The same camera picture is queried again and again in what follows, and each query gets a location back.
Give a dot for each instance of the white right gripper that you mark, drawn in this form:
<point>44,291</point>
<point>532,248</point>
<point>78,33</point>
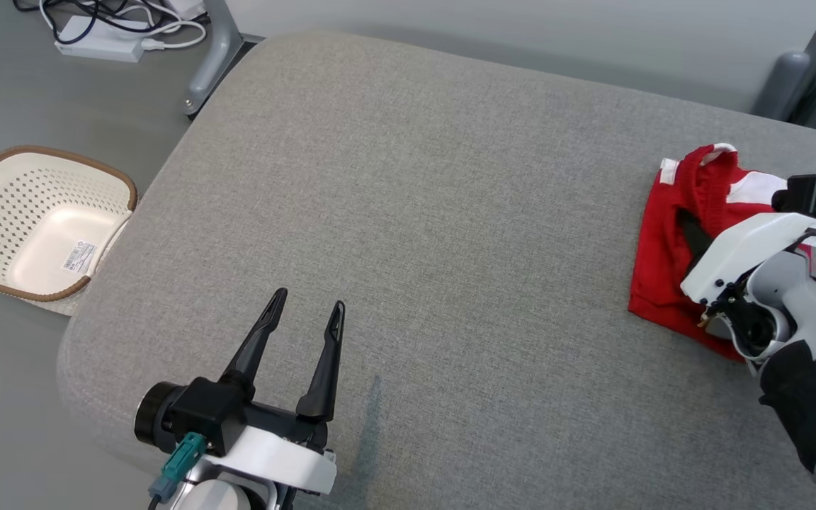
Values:
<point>741,248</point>

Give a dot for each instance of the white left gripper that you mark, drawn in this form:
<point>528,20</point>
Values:
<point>273,453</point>

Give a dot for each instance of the red white-striped shorts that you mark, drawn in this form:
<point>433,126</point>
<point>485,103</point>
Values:
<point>656,269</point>

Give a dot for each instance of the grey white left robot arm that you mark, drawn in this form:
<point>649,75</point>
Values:
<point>156,418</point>

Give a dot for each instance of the white basket label sticker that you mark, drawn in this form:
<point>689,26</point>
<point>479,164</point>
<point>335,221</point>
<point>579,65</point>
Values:
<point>80,257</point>

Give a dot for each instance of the cream perforated laundry basket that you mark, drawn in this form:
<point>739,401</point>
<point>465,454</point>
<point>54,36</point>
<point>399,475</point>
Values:
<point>40,227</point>

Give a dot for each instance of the grey metal desk leg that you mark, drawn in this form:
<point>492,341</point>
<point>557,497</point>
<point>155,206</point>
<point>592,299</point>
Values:
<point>217,57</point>

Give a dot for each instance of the white power strip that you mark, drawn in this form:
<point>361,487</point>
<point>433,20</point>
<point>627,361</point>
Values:
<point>96,44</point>

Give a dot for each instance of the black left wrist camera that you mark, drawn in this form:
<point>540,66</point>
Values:
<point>210,411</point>

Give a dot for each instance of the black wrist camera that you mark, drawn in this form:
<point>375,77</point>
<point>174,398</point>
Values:
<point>808,195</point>
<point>210,411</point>

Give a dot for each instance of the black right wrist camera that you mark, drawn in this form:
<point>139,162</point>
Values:
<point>808,195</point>

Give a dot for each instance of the white wall adapter block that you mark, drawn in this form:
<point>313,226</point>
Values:
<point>185,7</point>

